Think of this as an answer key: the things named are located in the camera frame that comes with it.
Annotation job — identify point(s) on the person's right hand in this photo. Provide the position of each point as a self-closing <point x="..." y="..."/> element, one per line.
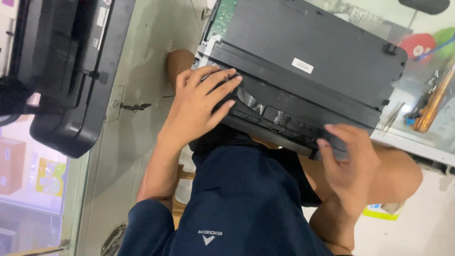
<point x="353" y="170"/>

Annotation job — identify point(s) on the person's left hand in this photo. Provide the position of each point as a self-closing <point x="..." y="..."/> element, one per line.
<point x="190" y="106"/>

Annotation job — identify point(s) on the black printer with white label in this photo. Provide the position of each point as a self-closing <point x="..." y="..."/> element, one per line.
<point x="302" y="35"/>

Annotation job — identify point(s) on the person's right leg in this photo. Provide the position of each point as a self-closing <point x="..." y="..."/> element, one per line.
<point x="394" y="174"/>

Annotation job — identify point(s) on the person's leg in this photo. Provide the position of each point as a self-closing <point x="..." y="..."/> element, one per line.
<point x="179" y="64"/>
<point x="394" y="174"/>

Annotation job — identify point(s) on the person's left leg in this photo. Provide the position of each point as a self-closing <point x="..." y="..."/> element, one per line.
<point x="179" y="64"/>

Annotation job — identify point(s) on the yellow and blue floor packet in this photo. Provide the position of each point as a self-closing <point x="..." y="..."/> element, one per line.
<point x="380" y="212"/>

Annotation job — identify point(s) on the metal key with black fob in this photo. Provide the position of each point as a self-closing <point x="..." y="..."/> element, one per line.
<point x="133" y="106"/>

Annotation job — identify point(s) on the metal tweezers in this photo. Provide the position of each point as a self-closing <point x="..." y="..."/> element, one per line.
<point x="391" y="119"/>

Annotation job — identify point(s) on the black shorts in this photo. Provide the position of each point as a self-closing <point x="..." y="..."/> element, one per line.
<point x="284" y="170"/>

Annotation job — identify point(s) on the wooden stool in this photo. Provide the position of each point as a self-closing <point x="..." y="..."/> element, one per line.
<point x="179" y="202"/>

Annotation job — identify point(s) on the navy blue shirt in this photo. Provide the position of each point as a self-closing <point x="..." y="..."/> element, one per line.
<point x="231" y="206"/>

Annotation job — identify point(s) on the glass display cabinet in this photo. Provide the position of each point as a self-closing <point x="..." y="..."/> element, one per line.
<point x="106" y="177"/>

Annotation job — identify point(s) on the black printer with grey sticker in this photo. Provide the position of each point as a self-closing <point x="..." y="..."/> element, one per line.
<point x="67" y="71"/>

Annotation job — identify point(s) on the red round toy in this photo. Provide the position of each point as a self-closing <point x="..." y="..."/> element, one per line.
<point x="416" y="46"/>

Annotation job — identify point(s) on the metal cabinet hinge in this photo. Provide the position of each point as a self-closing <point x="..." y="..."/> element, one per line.
<point x="113" y="240"/>

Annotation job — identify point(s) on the yellow printed packet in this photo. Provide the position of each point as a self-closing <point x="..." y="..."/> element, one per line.
<point x="49" y="177"/>

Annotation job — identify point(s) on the green round toy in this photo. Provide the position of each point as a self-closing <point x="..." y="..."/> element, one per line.
<point x="446" y="41"/>

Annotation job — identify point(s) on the black rounded object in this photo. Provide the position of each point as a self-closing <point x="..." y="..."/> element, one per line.
<point x="423" y="5"/>

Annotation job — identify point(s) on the orange cardboard box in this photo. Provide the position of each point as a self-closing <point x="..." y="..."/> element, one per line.
<point x="11" y="165"/>

